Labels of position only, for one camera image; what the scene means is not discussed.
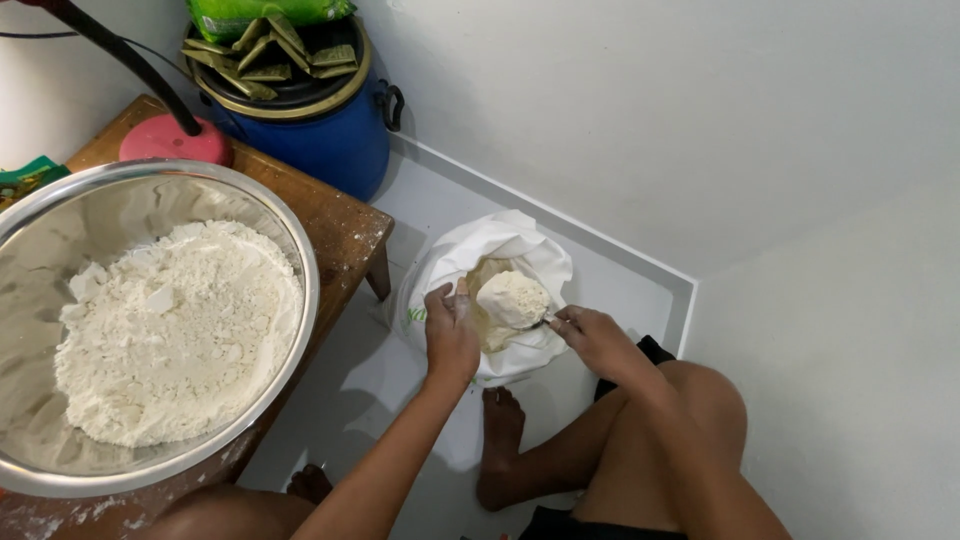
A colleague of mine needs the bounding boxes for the wooden table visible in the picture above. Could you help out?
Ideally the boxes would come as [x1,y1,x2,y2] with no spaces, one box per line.
[0,93,396,540]

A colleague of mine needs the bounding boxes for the green printed packet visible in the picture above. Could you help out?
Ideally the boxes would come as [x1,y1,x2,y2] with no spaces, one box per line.
[0,155,72,211]

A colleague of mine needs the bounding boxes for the pile of white flour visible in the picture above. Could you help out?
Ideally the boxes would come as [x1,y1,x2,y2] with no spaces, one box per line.
[54,219,305,450]

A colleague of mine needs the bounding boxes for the black fan pole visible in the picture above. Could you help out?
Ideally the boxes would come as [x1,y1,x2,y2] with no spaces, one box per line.
[21,0,204,138]

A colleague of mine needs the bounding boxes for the person's left hand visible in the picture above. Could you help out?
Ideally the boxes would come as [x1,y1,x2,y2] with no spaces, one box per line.
[423,277,482,385]

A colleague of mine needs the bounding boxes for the black barrel lid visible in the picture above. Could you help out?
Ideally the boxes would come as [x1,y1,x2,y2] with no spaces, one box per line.
[185,16,373,123]

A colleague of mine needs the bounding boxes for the white flour sack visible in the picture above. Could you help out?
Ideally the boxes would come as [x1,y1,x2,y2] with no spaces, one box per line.
[387,209,575,389]

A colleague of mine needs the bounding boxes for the person's legs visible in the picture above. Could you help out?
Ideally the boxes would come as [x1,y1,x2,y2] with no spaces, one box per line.
[139,360,749,540]

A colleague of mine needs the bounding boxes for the blue plastic barrel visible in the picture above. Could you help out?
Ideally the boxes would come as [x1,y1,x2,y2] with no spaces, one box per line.
[196,71,406,204]

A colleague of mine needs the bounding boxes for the black shorts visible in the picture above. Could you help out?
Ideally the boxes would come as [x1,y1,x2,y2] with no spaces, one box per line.
[517,335,690,540]

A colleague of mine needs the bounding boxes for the green plastic bag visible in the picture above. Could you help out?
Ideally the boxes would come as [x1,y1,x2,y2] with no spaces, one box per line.
[185,0,358,45]

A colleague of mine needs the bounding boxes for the black cable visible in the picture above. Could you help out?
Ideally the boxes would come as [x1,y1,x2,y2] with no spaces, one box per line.
[0,30,198,82]

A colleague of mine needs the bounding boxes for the large steel mixing bowl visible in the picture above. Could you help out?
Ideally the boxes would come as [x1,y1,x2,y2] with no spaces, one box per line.
[0,158,321,499]

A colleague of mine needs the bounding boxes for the heap of flour on scoop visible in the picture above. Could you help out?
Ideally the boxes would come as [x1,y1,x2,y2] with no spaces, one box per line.
[476,270,552,331]

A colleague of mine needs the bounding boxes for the person's right hand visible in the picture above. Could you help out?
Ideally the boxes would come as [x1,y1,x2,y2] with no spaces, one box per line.
[548,304,651,385]

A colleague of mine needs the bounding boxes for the pile of green sachets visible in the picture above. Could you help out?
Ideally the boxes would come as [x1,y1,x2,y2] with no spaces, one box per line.
[180,12,360,102]

